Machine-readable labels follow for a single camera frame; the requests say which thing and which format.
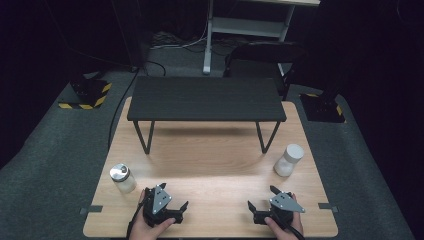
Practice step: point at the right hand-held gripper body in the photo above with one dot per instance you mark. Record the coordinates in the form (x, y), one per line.
(283, 204)

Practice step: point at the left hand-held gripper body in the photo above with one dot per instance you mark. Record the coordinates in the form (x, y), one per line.
(159, 201)

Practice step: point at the jar with white lid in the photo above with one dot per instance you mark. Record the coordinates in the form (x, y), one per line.
(288, 160)

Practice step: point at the glass jar with metal lid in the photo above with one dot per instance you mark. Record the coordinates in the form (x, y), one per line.
(123, 178)

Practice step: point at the person's right hand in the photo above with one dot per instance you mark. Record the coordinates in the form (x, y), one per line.
(283, 233)

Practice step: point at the person's left hand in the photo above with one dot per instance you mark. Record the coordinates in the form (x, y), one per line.
(146, 230)

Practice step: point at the grey tape strip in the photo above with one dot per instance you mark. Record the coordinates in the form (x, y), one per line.
(328, 207)
(90, 209)

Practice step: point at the black yellow striped stand base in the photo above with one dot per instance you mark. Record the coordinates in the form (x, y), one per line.
(88, 95)
(322, 108)

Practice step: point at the black chair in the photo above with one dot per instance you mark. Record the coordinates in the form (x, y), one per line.
(256, 56)

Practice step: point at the white desk frame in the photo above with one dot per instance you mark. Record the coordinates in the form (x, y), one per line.
(246, 26)

